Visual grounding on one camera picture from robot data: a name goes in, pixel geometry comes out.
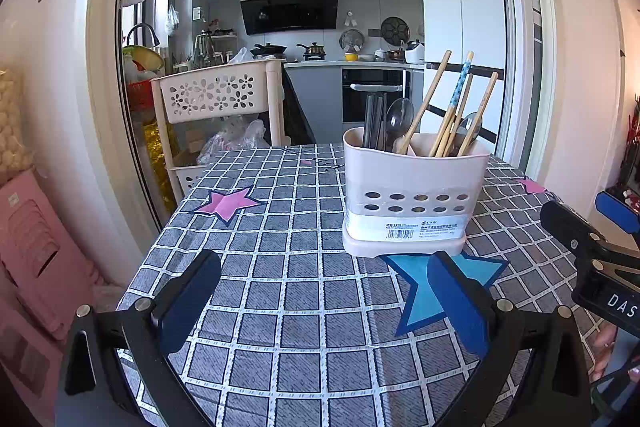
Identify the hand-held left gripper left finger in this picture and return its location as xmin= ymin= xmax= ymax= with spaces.
xmin=55 ymin=249 xmax=222 ymax=427

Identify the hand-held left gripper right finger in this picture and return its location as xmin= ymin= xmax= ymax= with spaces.
xmin=427 ymin=251 xmax=593 ymax=427

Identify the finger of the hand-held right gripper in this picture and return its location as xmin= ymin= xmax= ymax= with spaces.
xmin=595 ymin=191 xmax=640 ymax=233
xmin=540 ymin=201 xmax=640 ymax=280

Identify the dark plastic spoon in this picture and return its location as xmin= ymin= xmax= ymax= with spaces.
xmin=384 ymin=98 xmax=416 ymax=154
xmin=456 ymin=112 xmax=483 ymax=155

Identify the pale plastic utensil holder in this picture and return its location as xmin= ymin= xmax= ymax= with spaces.
xmin=341 ymin=126 xmax=491 ymax=257

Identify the blue patterned wooden chopstick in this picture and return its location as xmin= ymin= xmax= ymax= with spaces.
xmin=434 ymin=51 xmax=475 ymax=156

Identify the black chopstick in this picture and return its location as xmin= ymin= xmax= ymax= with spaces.
xmin=364 ymin=93 xmax=376 ymax=150
xmin=375 ymin=93 xmax=387 ymax=150

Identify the person's right hand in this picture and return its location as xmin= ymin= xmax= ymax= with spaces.
xmin=590 ymin=327 xmax=618 ymax=380

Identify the grey checked star tablecloth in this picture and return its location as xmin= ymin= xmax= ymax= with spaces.
xmin=116 ymin=143 xmax=608 ymax=427

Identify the gold foil bundle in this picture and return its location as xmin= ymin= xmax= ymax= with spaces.
xmin=144 ymin=119 xmax=176 ymax=208

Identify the clear plastic bag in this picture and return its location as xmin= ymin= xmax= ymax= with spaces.
xmin=196 ymin=118 xmax=267 ymax=166

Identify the stack of pink plastic stools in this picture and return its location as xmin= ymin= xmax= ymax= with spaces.
xmin=0 ymin=169 xmax=108 ymax=333

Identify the single pink stool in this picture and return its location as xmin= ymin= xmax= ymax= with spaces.
xmin=0 ymin=302 xmax=66 ymax=408

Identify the white plastic storage cart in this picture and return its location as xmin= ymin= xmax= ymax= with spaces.
xmin=151 ymin=59 xmax=286 ymax=202

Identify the red plastic basin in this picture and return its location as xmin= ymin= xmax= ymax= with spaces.
xmin=125 ymin=79 xmax=153 ymax=110

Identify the black built-in oven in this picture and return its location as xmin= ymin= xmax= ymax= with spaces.
xmin=342 ymin=68 xmax=413 ymax=130

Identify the grey base cabinet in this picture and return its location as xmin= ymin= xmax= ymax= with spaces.
xmin=283 ymin=62 xmax=345 ymax=145

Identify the white refrigerator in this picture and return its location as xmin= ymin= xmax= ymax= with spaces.
xmin=412 ymin=0 xmax=507 ymax=158

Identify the yellow strainer bowl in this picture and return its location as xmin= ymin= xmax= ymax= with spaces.
xmin=122 ymin=46 xmax=166 ymax=72

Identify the white plastic bag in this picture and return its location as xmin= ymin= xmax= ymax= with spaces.
xmin=226 ymin=47 xmax=260 ymax=66

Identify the clear bag of pale balls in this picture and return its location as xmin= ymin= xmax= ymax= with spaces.
xmin=0 ymin=67 xmax=36 ymax=185

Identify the black round moulded pan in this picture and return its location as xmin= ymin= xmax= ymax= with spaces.
xmin=380 ymin=16 xmax=412 ymax=46

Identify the black wok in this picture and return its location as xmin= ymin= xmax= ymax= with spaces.
xmin=250 ymin=42 xmax=289 ymax=58

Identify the round metal steamer rack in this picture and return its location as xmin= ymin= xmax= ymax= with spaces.
xmin=339 ymin=28 xmax=366 ymax=52

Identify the steel pot on stove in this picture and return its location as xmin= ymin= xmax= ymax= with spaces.
xmin=296 ymin=42 xmax=328 ymax=60

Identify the dark kitchen faucet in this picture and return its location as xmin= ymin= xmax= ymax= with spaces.
xmin=124 ymin=23 xmax=161 ymax=48

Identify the black range hood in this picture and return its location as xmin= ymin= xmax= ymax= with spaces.
xmin=237 ymin=0 xmax=342 ymax=36

